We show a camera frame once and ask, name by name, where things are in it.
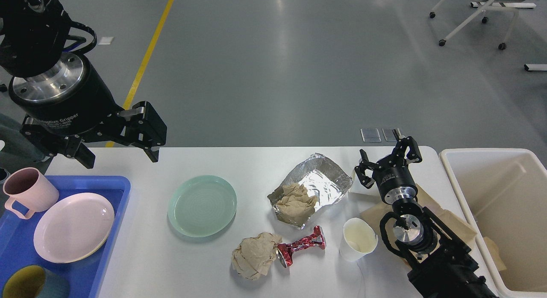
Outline upright white paper cup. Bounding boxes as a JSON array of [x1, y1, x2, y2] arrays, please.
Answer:
[[339, 218, 378, 262]]

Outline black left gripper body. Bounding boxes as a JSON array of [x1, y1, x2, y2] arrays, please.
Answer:
[[9, 52, 122, 136]]

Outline brown paper bag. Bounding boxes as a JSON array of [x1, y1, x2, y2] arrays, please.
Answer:
[[359, 185, 477, 248]]

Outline brown paper scrap in bin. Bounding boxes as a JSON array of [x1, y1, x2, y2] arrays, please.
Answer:
[[483, 237, 507, 272]]

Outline pink plate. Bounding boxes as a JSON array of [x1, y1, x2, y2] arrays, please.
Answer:
[[33, 192, 115, 263]]

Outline crumpled brown paper ball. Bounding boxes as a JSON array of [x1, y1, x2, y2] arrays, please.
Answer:
[[231, 232, 282, 280]]

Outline pink mug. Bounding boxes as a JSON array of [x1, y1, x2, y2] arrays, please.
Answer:
[[3, 167, 60, 220]]

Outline white bar on floor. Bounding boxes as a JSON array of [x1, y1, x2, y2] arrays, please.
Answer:
[[523, 63, 547, 72]]

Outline crushed red can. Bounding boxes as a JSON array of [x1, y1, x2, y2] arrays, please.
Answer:
[[275, 225, 326, 268]]

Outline person in jeans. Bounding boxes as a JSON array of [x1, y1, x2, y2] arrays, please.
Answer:
[[0, 83, 52, 172]]

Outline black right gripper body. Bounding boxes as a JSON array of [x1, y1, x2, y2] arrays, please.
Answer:
[[372, 167, 418, 205]]

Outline dark teal mug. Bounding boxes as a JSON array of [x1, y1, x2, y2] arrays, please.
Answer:
[[1, 265, 70, 298]]

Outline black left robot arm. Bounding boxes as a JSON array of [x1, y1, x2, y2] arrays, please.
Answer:
[[1, 0, 167, 169]]

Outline left floor socket plate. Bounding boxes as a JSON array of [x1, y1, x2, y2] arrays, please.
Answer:
[[361, 128, 382, 143]]

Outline floor socket plate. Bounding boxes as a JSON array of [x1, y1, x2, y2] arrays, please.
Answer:
[[361, 128, 382, 143], [382, 128, 405, 142]]

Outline light green plate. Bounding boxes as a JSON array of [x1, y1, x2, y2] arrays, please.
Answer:
[[167, 175, 238, 238]]

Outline aluminium foil tray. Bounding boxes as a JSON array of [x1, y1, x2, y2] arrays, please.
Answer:
[[268, 153, 353, 229]]

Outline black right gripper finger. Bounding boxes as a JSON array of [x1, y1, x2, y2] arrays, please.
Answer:
[[388, 129, 423, 168], [354, 150, 378, 189]]

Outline lying white paper cup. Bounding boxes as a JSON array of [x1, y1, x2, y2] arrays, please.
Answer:
[[349, 171, 381, 200]]

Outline white plastic bin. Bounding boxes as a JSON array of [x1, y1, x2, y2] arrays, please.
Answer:
[[439, 148, 547, 298]]

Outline right floor socket plate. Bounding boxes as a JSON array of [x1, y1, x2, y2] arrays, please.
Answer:
[[382, 128, 405, 142]]

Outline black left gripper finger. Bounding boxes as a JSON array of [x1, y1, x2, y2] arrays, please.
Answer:
[[20, 115, 95, 169], [107, 101, 167, 163]]

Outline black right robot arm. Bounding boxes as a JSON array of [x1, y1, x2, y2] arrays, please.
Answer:
[[354, 129, 496, 298]]

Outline white rolling chair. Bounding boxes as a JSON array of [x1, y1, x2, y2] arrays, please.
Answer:
[[438, 0, 537, 50]]

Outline crumpled brown paper in foil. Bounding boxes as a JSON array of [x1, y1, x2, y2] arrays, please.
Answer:
[[275, 183, 318, 228]]

